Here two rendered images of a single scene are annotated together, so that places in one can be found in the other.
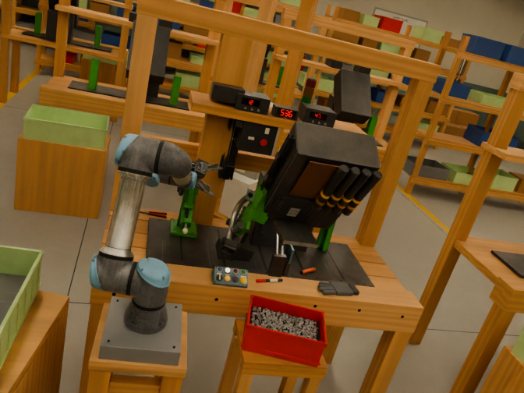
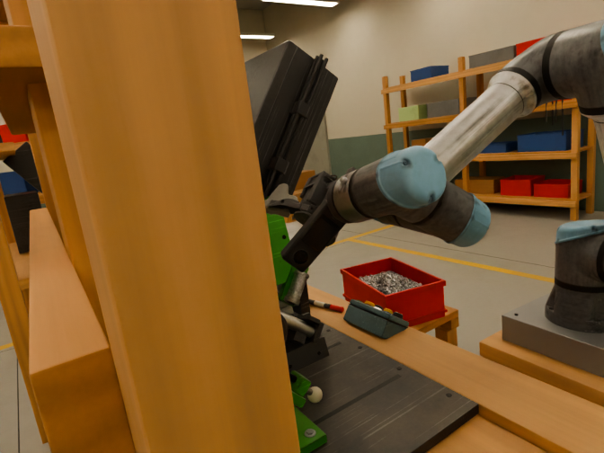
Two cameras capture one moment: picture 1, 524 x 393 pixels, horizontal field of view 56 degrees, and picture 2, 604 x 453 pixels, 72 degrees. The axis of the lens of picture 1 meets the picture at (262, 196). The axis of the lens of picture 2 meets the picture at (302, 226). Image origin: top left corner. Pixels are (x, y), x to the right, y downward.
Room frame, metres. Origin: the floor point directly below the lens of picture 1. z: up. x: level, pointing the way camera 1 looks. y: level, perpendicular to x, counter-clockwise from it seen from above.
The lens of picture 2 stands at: (2.28, 0.96, 1.40)
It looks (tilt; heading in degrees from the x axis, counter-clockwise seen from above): 12 degrees down; 254
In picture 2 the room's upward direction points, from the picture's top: 7 degrees counter-clockwise
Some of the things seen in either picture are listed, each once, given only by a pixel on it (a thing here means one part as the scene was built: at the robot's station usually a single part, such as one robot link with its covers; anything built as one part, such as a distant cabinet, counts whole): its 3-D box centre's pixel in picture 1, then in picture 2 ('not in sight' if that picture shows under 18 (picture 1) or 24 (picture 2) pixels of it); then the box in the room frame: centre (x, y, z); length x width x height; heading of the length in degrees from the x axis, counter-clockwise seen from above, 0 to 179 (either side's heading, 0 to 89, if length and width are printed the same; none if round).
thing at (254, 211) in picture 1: (260, 206); (261, 239); (2.11, 0.00, 1.17); 0.13 x 0.12 x 0.20; 106
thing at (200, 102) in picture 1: (280, 118); (75, 102); (2.44, 0.01, 1.52); 0.90 x 0.25 x 0.04; 106
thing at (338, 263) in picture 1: (259, 253); (242, 343); (2.19, -0.06, 0.89); 1.10 x 0.42 x 0.02; 106
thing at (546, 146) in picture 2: not in sight; (472, 135); (-2.01, -4.24, 1.10); 3.01 x 0.55 x 2.20; 107
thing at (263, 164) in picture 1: (262, 164); (49, 256); (2.54, 0.04, 1.23); 1.30 x 0.05 x 0.09; 106
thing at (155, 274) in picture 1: (150, 281); (589, 250); (1.44, 0.30, 1.08); 0.13 x 0.12 x 0.14; 95
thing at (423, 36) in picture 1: (381, 79); not in sight; (10.03, -1.69, 1.12); 3.22 x 0.55 x 2.23; 107
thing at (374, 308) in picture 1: (266, 296); (329, 329); (1.92, -0.13, 0.82); 1.50 x 0.14 x 0.15; 106
